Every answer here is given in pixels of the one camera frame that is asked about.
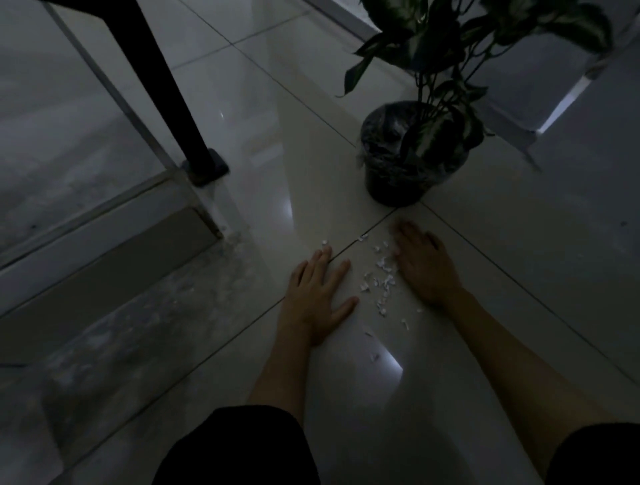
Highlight person's right forearm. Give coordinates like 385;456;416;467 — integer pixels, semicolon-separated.
442;286;621;481

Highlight black metal furniture leg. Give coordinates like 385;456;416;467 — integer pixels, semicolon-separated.
42;0;231;189

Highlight metal sliding door track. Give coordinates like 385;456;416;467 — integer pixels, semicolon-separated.
0;167;224;273

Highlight black sleeve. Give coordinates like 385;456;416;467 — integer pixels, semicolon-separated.
151;404;322;485
544;423;640;485

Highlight person's left hand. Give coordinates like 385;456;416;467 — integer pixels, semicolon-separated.
276;245;360;346

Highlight person's left forearm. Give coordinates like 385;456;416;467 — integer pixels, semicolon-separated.
247;325;323;428

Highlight green variegated leafy plant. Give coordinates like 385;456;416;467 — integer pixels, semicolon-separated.
342;0;616;163

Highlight scattered white paper scraps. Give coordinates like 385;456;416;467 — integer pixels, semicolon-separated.
320;233;426;364

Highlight dark plastic-wrapped plant pot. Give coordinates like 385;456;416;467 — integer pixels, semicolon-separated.
358;101;472;209

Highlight person's right hand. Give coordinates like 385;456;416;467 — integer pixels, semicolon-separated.
389;219;464;307

